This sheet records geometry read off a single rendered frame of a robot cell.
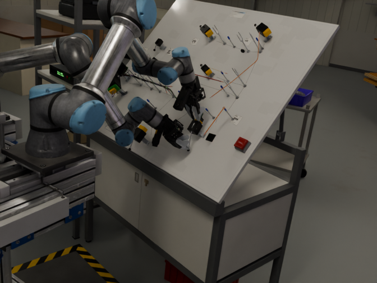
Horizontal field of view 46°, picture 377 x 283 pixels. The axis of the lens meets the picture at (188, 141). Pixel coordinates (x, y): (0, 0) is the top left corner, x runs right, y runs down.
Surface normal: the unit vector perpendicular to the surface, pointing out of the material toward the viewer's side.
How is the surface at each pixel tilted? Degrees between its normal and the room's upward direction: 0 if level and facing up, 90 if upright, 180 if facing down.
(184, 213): 90
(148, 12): 84
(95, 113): 96
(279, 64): 48
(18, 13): 90
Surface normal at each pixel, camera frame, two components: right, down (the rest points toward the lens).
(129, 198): -0.74, 0.17
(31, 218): 0.81, 0.29
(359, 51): -0.58, 0.24
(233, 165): -0.48, -0.50
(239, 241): 0.66, 0.33
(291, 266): 0.10, -0.93
